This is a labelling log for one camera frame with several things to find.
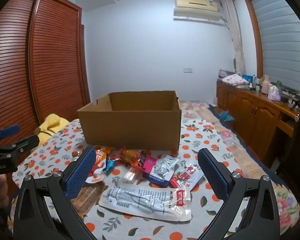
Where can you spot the orange fruit print bedsheet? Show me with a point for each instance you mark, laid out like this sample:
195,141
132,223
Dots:
210,135

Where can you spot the teal cloth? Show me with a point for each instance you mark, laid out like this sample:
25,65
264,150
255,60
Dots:
225,116

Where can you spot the yellow plush toy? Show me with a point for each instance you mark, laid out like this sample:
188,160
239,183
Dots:
50,127

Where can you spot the black chair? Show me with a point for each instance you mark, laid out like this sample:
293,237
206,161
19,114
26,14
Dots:
296,150

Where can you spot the blue foil triangular snack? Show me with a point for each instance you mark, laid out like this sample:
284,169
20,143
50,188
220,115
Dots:
109,166

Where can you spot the small white candy packet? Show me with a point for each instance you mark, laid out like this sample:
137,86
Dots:
128,177

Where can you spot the wooden window frame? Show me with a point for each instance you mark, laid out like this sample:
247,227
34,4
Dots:
255,35

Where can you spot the grey window blind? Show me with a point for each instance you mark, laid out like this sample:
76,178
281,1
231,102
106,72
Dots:
277,42

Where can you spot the large silver packet red label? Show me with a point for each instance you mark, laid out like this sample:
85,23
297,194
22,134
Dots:
140,200

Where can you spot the purple tissue pack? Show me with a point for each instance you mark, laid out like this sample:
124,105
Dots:
274,94

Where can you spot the floral quilt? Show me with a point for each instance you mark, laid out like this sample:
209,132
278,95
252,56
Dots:
227,136

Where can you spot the pink snack packet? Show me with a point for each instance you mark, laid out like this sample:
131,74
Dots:
147,163

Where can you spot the person's left hand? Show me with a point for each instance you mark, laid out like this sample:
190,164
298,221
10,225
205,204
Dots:
1,190

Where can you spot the long wooden cabinet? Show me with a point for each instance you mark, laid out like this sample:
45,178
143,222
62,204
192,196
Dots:
252,115

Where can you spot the brown cardboard box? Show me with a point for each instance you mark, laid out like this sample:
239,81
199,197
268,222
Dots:
130,127

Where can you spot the cream patterned curtain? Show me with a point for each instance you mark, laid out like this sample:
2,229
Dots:
236,37

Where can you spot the beige wall air conditioner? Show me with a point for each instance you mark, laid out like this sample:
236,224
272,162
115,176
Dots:
195,10

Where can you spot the red-brown louvred wardrobe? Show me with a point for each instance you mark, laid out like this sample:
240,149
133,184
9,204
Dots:
50,55

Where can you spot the brown snack packet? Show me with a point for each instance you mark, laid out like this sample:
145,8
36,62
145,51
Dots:
90,197

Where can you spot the small brown candy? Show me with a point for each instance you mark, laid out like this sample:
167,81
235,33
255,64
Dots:
76,153

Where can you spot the blue printed box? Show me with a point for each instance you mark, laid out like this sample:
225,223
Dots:
246,77

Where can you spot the white wall switch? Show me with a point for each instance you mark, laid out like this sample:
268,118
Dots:
188,70

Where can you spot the pink thermos flask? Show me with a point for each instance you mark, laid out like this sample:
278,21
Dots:
265,85

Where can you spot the orange white snack packet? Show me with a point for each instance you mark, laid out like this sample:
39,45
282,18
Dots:
100,157

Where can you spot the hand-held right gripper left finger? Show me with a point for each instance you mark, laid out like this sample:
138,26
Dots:
81,172

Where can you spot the red white snack packet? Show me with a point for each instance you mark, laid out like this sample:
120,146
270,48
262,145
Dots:
187,177

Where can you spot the yellow bread clear wrapper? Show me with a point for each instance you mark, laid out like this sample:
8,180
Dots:
130,155

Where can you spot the black tripod stand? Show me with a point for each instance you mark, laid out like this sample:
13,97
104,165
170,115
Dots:
295,102

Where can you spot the folded floral cloth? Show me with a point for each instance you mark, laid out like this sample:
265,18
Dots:
235,79

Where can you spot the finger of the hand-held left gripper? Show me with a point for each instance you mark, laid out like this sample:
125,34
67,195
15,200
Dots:
8,131
25,142

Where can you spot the silver packet blue edge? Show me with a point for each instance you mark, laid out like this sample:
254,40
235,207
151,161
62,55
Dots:
162,170

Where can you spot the purple patterned box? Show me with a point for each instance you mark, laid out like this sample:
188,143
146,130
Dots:
224,73

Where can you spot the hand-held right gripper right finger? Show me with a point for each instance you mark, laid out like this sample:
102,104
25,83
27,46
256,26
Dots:
215,172

